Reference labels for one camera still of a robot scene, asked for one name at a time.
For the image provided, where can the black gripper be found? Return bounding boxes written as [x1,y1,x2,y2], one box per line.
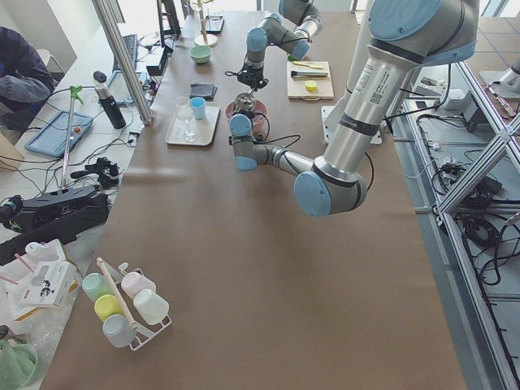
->
[236,61,268,88]

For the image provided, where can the silver metal ice scoop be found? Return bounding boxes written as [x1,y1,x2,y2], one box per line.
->
[232,92,257,114]

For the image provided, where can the pink bowl of ice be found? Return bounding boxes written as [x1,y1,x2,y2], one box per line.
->
[225,100,268,141]

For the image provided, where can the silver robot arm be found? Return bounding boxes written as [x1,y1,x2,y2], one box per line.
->
[235,0,323,91]
[229,1,479,217]

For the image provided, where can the light blue plastic cup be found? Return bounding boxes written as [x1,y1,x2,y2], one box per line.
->
[190,97,206,120]

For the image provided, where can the pink plastic cup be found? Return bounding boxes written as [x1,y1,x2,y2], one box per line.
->
[121,271,156,299]

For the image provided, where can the white plastic cup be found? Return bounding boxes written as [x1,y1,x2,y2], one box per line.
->
[133,288,170,325]

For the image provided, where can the green plastic cup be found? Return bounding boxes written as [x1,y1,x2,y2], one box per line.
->
[81,272,112,303]

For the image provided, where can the yellow plastic cup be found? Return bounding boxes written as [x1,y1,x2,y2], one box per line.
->
[94,294,124,322]

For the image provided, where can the white cup rack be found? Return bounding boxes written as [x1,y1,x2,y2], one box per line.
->
[96,257,174,352]

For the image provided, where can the grey plastic cup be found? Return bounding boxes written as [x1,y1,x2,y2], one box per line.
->
[102,314,137,348]

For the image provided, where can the steel muddler black tip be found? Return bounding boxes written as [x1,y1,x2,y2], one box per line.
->
[290,70,328,78]

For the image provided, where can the yellow plastic knife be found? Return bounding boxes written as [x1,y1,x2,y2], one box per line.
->
[292,61,324,69]

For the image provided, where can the grey folded cloth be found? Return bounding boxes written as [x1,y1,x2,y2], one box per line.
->
[189,83,218,101]

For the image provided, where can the wooden cutting board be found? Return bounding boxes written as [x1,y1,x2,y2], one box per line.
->
[286,61,334,100]

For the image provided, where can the half lemon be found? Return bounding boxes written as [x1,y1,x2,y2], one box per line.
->
[305,80,317,91]

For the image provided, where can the green ceramic bowl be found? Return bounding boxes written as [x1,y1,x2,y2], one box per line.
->
[188,45,212,64]

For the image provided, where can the wooden glass holder stand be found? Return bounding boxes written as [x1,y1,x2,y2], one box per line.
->
[190,0,218,47]

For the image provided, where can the black glass tray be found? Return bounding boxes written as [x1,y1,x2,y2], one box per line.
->
[205,15,224,35]

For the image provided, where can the clear wine glass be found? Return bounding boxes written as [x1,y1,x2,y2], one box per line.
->
[175,97,197,142]

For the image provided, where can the cream serving tray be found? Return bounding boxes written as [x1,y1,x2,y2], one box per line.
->
[165,102,220,146]

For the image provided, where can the blue teach pendant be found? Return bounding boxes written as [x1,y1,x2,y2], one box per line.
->
[24,110,93,158]
[106,70,133,105]

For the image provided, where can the black water bottle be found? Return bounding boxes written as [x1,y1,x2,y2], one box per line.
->
[94,83,126,129]

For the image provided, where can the black bag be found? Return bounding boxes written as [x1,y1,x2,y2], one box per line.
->
[1,185,109,265]

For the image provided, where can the aluminium frame post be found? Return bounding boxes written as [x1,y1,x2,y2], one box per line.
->
[92,0,154,126]

